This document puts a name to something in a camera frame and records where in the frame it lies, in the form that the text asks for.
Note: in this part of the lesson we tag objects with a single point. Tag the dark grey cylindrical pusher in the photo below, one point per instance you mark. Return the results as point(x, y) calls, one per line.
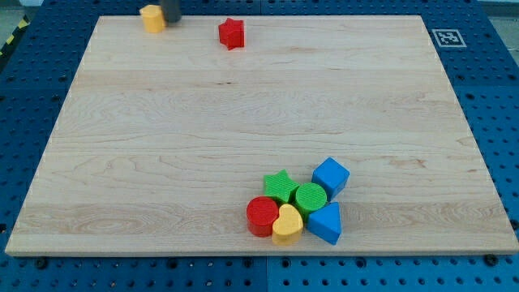
point(171, 10)

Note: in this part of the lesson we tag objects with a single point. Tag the red star block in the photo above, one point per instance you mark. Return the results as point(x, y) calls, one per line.
point(232, 33)

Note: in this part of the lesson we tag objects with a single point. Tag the blue cube block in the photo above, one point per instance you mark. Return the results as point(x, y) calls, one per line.
point(331, 176)

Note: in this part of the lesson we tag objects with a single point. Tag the green star block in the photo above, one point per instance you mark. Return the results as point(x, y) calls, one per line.
point(280, 187)

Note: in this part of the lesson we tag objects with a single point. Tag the yellow black hazard tape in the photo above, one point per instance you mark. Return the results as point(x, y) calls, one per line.
point(15, 37)

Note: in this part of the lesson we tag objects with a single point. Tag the white fiducial marker tag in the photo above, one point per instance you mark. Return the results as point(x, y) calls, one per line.
point(448, 38)

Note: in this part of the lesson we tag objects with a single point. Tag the red cylinder block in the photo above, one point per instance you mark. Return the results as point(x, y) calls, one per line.
point(261, 213)

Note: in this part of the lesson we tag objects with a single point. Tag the blue triangle block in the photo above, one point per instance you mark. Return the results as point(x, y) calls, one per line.
point(325, 223)

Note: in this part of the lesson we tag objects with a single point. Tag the wooden board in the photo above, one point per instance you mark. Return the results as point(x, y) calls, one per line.
point(163, 139)

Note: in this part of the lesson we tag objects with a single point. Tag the yellow heart block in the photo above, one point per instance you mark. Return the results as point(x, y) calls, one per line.
point(287, 228)

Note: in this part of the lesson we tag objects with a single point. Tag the yellow hexagon block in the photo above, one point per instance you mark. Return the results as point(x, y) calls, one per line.
point(153, 19)

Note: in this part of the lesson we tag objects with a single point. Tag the green cylinder block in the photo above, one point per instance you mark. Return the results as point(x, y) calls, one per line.
point(309, 198)

